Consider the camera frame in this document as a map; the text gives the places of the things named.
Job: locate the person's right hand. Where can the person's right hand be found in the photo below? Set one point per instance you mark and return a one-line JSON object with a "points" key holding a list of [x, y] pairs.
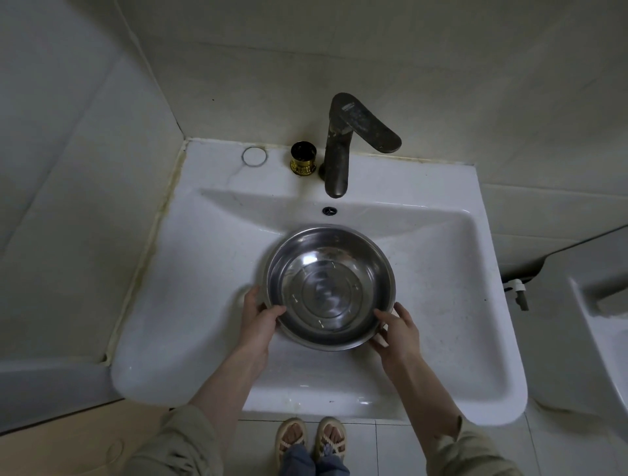
{"points": [[402, 343]]}

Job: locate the person's left hand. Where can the person's left hand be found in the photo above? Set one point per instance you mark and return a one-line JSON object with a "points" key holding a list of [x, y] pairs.
{"points": [[257, 333]]}

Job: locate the stainless steel bowl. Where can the stainless steel bowl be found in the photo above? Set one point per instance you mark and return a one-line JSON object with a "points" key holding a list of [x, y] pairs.
{"points": [[326, 289]]}

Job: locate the person's right forearm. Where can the person's right forearm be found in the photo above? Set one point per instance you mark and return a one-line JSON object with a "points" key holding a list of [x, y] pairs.
{"points": [[427, 407]]}

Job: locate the person's left forearm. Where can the person's left forearm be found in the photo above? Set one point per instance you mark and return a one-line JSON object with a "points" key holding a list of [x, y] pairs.
{"points": [[225, 392]]}

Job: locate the person's beige right sleeve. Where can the person's beige right sleeve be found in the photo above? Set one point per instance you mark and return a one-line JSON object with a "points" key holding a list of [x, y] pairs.
{"points": [[471, 456]]}

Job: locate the person's beige sleeve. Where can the person's beige sleeve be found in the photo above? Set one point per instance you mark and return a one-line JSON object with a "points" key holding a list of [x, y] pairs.
{"points": [[471, 456], [176, 446]]}

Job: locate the person's blue jeans leg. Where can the person's blue jeans leg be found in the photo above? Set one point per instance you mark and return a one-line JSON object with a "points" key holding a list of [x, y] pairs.
{"points": [[297, 463], [332, 466]]}

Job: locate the person's beige left sleeve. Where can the person's beige left sleeve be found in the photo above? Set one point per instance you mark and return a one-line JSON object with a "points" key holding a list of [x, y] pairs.
{"points": [[176, 446]]}

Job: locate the white ceramic sink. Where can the white ceramic sink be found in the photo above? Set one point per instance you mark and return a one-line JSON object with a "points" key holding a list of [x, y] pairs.
{"points": [[196, 294]]}

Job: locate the patterned slipper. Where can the patterned slipper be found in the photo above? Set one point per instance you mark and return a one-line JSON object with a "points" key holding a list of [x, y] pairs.
{"points": [[290, 434], [331, 434]]}

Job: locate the tarnished angle valve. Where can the tarnished angle valve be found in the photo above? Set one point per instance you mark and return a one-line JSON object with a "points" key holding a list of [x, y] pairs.
{"points": [[522, 301]]}

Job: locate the white toilet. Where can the white toilet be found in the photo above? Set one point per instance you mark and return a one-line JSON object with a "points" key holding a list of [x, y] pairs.
{"points": [[554, 319]]}

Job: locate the gray metal faucet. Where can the gray metal faucet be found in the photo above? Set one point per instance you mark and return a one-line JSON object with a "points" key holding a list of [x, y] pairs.
{"points": [[338, 157]]}

